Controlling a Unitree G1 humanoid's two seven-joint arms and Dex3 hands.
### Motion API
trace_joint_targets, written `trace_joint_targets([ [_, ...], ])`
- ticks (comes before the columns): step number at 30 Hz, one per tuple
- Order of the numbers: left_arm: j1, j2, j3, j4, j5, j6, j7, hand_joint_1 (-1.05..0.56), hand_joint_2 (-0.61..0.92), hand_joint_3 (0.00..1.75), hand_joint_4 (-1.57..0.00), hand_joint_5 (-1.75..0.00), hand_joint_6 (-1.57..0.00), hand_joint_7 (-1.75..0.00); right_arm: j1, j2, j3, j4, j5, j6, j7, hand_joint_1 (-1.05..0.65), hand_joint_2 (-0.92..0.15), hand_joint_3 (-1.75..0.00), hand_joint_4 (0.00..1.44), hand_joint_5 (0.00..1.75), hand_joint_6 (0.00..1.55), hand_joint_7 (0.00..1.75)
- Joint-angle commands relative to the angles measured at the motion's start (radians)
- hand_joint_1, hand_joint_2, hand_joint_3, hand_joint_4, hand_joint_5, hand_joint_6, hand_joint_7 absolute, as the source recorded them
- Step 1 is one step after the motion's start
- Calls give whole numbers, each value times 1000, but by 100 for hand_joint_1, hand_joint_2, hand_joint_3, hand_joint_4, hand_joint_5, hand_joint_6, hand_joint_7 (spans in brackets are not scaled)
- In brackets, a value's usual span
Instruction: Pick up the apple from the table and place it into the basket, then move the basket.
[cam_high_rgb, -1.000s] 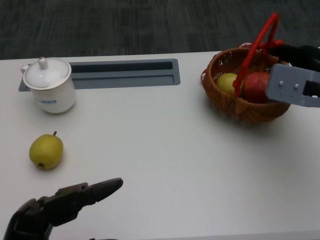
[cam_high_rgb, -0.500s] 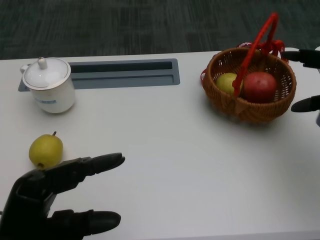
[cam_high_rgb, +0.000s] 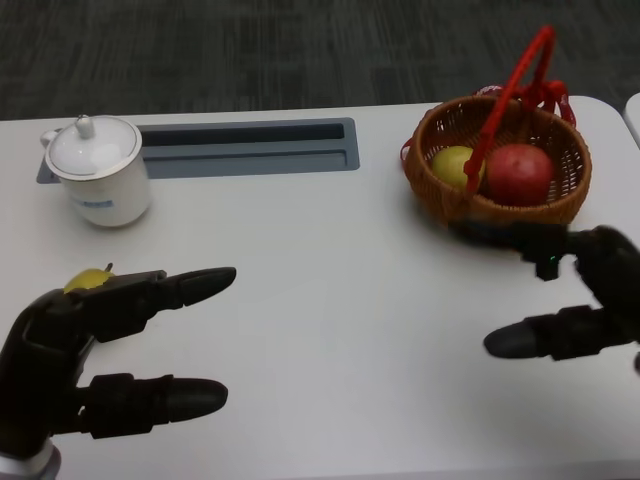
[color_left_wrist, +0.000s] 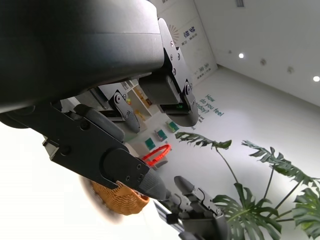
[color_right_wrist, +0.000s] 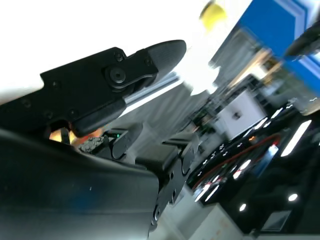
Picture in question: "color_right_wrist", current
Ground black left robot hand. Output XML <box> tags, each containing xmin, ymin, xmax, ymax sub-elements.
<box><xmin>284</xmin><ymin>23</ymin><xmax>320</xmax><ymax>57</ymax></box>

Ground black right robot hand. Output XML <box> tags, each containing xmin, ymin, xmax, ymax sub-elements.
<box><xmin>0</xmin><ymin>38</ymin><xmax>201</xmax><ymax>240</ymax></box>

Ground wicker basket with red handle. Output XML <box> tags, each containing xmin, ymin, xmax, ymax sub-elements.
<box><xmin>49</xmin><ymin>127</ymin><xmax>106</xmax><ymax>153</ymax></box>

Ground blue white printed board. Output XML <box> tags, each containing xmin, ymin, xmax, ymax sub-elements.
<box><xmin>234</xmin><ymin>0</ymin><xmax>320</xmax><ymax>98</ymax></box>

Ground white box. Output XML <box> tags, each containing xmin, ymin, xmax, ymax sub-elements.
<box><xmin>219</xmin><ymin>89</ymin><xmax>266</xmax><ymax>140</ymax></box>

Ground yellow-green pear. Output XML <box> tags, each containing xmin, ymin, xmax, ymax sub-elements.
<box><xmin>199</xmin><ymin>0</ymin><xmax>227</xmax><ymax>29</ymax></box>

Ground red cable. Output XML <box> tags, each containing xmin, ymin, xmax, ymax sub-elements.
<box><xmin>193</xmin><ymin>133</ymin><xmax>282</xmax><ymax>188</ymax></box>

